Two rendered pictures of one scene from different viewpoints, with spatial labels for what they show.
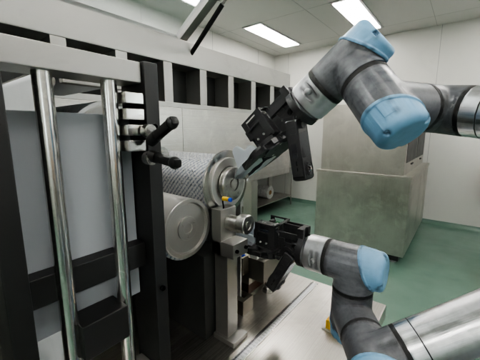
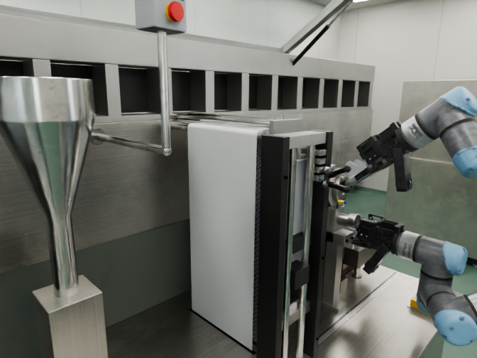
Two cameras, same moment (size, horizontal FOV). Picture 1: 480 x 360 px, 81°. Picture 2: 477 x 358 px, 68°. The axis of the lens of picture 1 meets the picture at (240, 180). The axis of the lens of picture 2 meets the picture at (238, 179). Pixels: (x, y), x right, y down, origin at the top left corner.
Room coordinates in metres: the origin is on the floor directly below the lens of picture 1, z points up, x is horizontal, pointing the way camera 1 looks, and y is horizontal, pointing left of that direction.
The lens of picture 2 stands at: (-0.39, 0.20, 1.51)
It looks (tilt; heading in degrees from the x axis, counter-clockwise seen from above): 13 degrees down; 7
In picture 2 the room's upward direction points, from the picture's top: 1 degrees clockwise
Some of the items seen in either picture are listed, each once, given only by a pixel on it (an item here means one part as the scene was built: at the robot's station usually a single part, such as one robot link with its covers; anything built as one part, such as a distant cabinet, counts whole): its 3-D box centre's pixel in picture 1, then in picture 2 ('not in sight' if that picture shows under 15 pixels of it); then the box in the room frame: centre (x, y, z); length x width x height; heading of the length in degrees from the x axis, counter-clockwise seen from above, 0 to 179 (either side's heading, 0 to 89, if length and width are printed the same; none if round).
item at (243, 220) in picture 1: (244, 223); (353, 220); (0.55, -0.01, 1.18); 0.04 x 0.02 x 0.04; 142
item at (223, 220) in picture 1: (231, 275); (338, 258); (0.58, 0.02, 1.05); 0.06 x 0.05 x 0.31; 52
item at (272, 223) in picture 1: (282, 241); (380, 234); (0.61, -0.10, 1.12); 0.12 x 0.08 x 0.09; 52
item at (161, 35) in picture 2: not in sight; (164, 93); (0.22, 0.40, 1.51); 0.02 x 0.02 x 0.20
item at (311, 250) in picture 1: (316, 253); (407, 246); (0.56, -0.16, 1.11); 0.08 x 0.05 x 0.08; 142
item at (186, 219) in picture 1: (150, 216); not in sight; (0.61, 0.20, 1.18); 0.26 x 0.12 x 0.12; 52
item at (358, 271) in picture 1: (354, 266); (439, 256); (0.51, -0.22, 1.11); 0.11 x 0.08 x 0.09; 52
